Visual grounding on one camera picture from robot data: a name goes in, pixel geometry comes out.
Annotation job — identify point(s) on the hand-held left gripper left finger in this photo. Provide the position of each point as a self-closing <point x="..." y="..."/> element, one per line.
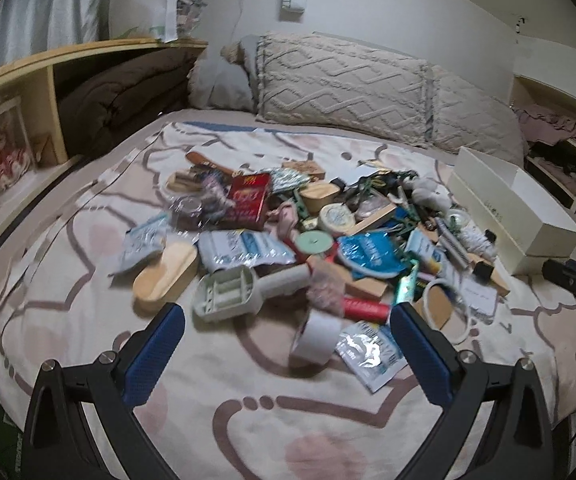
<point x="155" y="350"/>

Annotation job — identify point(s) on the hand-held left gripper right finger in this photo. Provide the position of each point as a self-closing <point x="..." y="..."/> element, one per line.
<point x="423" y="350"/>

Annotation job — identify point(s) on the white storage box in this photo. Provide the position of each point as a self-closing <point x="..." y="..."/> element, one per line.
<point x="543" y="230"/>

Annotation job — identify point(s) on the white tape roll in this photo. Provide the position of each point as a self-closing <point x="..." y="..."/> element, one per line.
<point x="315" y="337"/>

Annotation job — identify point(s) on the clear bag of pink items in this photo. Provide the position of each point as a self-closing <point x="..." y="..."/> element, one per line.
<point x="325" y="290"/>

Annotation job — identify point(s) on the cork coaster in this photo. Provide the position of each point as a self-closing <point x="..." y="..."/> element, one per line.
<point x="438" y="307"/>

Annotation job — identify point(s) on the blue white medicine packet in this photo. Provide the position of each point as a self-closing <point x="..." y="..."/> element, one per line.
<point x="368" y="355"/>
<point x="420" y="250"/>
<point x="243" y="250"/>

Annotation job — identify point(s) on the wooden oval lid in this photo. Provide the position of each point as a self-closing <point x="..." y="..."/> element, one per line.
<point x="162" y="280"/>

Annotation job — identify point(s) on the small red canister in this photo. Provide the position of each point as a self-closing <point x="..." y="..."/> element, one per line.
<point x="365" y="309"/>

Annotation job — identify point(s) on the clear plastic card case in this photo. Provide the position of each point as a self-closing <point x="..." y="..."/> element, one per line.
<point x="478" y="300"/>

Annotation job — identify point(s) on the wooden block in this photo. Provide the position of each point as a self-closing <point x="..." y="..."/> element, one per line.
<point x="368" y="290"/>

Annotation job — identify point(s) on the black cube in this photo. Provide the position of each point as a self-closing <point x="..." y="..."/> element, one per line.
<point x="483" y="270"/>

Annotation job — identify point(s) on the white yarn bundle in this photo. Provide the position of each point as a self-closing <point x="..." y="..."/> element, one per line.
<point x="478" y="240"/>

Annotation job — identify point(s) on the clear blue plastic packet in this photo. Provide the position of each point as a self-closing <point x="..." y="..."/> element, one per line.
<point x="140" y="242"/>

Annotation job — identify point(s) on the bright blue pouch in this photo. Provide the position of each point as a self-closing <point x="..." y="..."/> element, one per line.
<point x="368" y="252"/>

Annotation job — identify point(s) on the white round lid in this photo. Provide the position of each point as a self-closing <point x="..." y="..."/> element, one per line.
<point x="458" y="219"/>

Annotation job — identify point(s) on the pile of clothes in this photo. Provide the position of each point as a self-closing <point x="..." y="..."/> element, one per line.
<point x="553" y="125"/>

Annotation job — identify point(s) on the small glass jar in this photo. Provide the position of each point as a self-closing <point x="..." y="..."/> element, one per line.
<point x="187" y="206"/>

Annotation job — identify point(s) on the green round disc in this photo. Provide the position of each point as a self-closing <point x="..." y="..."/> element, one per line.
<point x="315" y="242"/>

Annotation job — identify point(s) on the cream tape roll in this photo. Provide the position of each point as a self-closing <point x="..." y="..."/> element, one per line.
<point x="337" y="219"/>

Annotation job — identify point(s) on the grey plush toy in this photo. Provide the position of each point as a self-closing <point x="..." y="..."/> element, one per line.
<point x="430" y="192"/>

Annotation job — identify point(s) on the round bamboo box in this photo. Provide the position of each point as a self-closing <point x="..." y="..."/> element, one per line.
<point x="182" y="180"/>

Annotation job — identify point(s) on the red cigarette box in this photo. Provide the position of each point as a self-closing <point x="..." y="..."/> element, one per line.
<point x="248" y="197"/>

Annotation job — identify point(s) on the textured beige pillow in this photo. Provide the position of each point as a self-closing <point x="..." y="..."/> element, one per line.
<point x="343" y="90"/>
<point x="478" y="120"/>

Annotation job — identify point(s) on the pink clip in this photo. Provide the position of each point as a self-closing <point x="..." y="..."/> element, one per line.
<point x="283" y="220"/>

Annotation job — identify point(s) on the bamboo oval box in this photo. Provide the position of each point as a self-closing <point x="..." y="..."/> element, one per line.
<point x="320" y="195"/>

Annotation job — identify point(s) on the wooden closet shelf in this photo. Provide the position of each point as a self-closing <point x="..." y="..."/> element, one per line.
<point x="523" y="90"/>

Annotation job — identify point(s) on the silver blister pack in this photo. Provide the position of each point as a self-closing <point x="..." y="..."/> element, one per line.
<point x="288" y="179"/>

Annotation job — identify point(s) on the small patterned wooden box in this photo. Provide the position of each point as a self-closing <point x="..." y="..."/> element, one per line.
<point x="305" y="167"/>

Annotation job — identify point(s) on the beige bed sheet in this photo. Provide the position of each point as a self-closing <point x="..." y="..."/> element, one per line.
<point x="135" y="132"/>

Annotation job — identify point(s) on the red doll display box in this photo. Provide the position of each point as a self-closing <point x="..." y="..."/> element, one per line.
<point x="2" y="155"/>

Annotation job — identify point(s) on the brown folded duvet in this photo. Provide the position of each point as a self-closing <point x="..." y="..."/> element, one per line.
<point x="117" y="95"/>

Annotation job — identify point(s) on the grey pillow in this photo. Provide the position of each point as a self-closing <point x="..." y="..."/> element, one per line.
<point x="217" y="85"/>

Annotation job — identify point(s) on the wooden shelf unit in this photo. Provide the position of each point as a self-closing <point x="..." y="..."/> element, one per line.
<point x="12" y="72"/>

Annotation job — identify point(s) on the clear box of clutter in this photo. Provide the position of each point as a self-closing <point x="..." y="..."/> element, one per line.
<point x="190" y="15"/>

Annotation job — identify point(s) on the white tote bag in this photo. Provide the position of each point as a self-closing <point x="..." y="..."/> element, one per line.
<point x="137" y="0"/>

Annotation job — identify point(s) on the white curtain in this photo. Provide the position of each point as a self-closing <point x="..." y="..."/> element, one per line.
<point x="42" y="15"/>

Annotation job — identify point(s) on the black wall hook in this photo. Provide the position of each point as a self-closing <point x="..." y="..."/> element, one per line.
<point x="519" y="27"/>

